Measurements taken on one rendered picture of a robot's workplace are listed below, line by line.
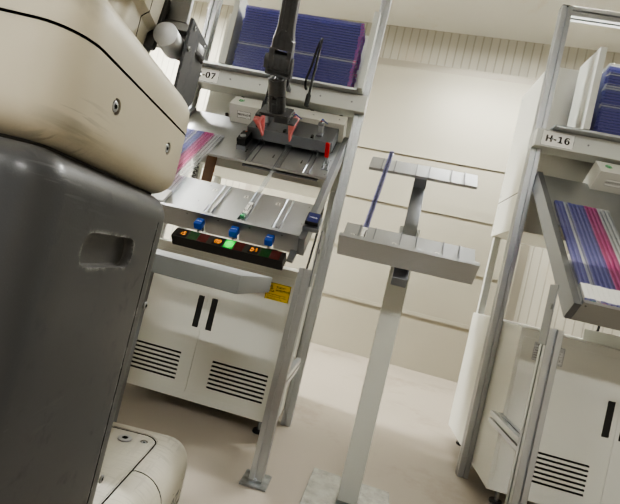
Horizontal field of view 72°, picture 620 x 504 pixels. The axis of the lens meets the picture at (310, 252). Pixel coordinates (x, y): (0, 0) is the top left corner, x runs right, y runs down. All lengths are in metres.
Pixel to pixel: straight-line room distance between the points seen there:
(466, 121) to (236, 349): 3.06
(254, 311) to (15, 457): 1.26
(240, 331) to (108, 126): 1.30
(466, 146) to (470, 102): 0.39
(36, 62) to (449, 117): 3.87
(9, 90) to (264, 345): 1.36
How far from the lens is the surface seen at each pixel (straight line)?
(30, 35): 0.36
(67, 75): 0.35
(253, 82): 1.96
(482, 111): 4.15
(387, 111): 4.09
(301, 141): 1.71
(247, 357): 1.63
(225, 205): 1.40
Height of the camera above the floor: 0.65
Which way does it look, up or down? 2 degrees up
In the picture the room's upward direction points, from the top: 14 degrees clockwise
